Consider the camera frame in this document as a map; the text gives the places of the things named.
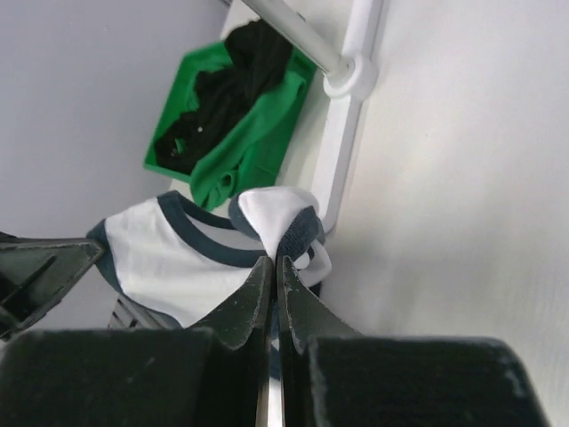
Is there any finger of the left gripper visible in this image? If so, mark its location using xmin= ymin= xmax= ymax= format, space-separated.
xmin=1 ymin=232 xmax=105 ymax=341

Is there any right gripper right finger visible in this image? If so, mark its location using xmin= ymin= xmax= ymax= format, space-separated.
xmin=276 ymin=258 xmax=548 ymax=426

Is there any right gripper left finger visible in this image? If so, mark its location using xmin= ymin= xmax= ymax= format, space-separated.
xmin=1 ymin=257 xmax=272 ymax=426

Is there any white navy-trimmed tank top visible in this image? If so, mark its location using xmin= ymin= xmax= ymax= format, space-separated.
xmin=87 ymin=186 xmax=332 ymax=327

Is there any green garment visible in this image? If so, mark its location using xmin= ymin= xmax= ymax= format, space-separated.
xmin=189 ymin=70 xmax=315 ymax=211

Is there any green plastic bin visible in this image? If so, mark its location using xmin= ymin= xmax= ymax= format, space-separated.
xmin=144 ymin=43 xmax=316 ymax=185

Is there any silver clothes rack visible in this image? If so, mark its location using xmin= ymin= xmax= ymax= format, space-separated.
xmin=245 ymin=1 xmax=383 ymax=233

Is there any black garment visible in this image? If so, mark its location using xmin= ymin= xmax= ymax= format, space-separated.
xmin=154 ymin=20 xmax=293 ymax=174

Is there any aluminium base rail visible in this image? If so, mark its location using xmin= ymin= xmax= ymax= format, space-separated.
xmin=108 ymin=295 xmax=180 ymax=329

